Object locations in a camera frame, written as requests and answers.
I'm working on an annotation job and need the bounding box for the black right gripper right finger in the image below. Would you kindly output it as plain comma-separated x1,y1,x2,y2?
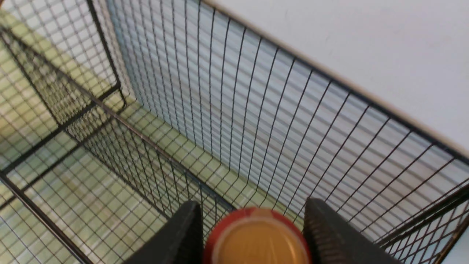
303,198,400,264

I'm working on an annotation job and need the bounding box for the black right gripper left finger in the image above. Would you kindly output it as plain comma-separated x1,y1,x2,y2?
124,201,204,264

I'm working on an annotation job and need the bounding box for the soy sauce bottle red cap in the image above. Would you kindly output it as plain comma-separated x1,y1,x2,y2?
202,207,313,264

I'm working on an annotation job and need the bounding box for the green checkered tablecloth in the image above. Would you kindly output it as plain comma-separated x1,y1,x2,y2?
1,2,315,264

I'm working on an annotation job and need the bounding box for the black wire mesh rack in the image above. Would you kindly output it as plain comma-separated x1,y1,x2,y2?
1,0,468,264

